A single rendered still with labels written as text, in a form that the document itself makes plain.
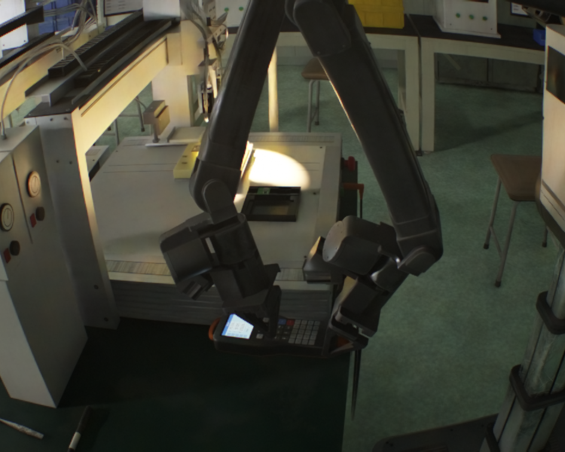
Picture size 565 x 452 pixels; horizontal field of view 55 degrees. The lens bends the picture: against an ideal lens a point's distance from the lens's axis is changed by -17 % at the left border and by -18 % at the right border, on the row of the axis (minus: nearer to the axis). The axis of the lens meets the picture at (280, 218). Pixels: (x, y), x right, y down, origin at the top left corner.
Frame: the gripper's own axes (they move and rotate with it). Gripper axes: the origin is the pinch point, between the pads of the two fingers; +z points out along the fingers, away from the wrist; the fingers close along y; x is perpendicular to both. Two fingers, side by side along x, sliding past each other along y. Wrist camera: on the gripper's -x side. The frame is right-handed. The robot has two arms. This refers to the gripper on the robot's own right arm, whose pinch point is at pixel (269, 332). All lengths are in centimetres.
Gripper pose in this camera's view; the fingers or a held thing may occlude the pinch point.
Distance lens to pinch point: 98.5
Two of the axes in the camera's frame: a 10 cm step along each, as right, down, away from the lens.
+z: 3.0, 8.5, 4.3
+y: -2.1, 5.0, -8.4
